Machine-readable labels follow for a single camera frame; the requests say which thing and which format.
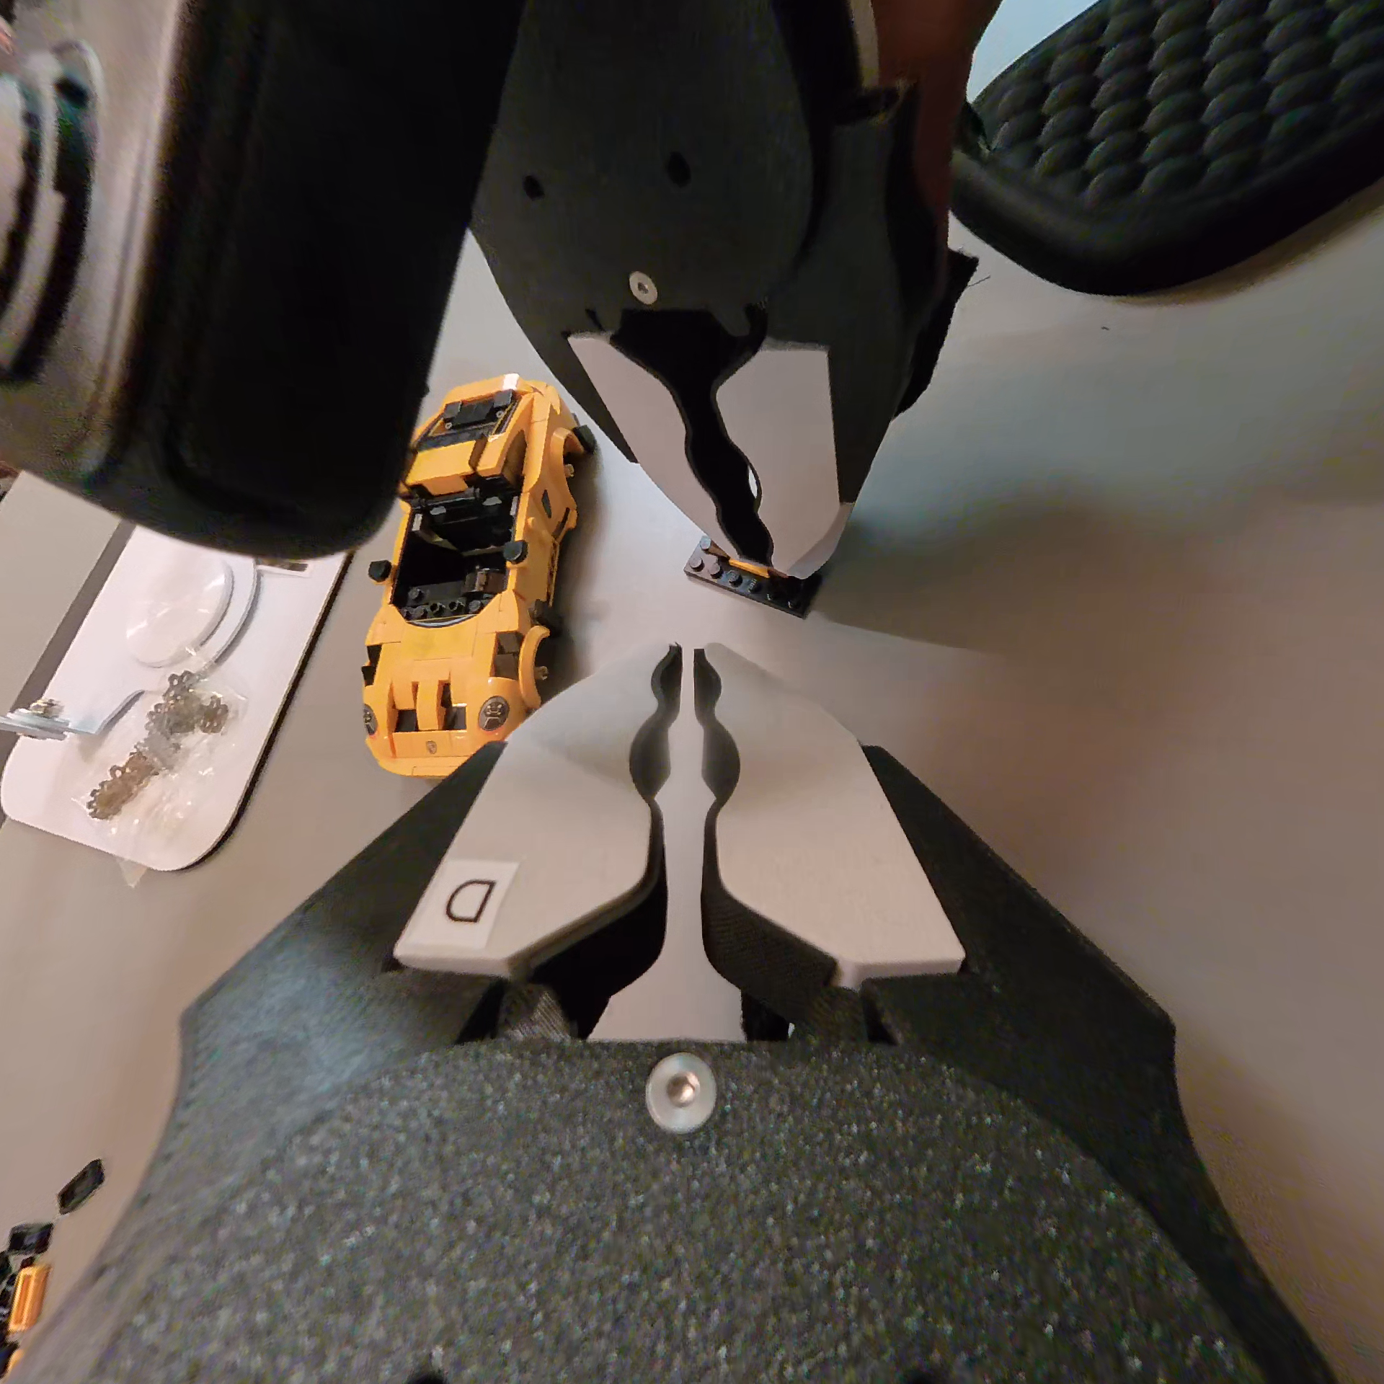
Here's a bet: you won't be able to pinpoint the bag of small lego parts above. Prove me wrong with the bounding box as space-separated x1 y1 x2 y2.
69 665 255 889

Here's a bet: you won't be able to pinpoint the small black brick pieces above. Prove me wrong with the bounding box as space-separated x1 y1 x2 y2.
0 1222 56 1343

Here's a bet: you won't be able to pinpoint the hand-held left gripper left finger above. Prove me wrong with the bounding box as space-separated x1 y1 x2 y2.
394 645 685 984

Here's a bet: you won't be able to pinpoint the black yellow lego plate assembly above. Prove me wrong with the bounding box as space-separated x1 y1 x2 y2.
683 535 823 620

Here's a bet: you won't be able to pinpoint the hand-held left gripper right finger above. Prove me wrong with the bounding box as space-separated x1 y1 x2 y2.
692 645 967 990

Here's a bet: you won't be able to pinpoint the round clear lens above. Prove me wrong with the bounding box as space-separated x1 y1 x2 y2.
124 557 261 667

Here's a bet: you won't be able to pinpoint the yellow lego car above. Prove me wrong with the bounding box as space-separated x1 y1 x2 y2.
359 375 594 780

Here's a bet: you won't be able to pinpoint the person's right forearm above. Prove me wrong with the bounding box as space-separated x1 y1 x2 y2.
952 0 1384 296

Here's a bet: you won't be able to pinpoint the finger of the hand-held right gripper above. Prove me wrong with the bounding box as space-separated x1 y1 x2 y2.
567 325 779 573
715 338 864 583

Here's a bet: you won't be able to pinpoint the clear stand rod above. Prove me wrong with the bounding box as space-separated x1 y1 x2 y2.
0 697 147 743

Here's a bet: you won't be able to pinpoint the person's right hand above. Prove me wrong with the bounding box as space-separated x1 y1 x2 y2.
878 0 1003 259

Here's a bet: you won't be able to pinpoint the white stand base board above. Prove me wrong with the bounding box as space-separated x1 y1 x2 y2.
0 524 353 873

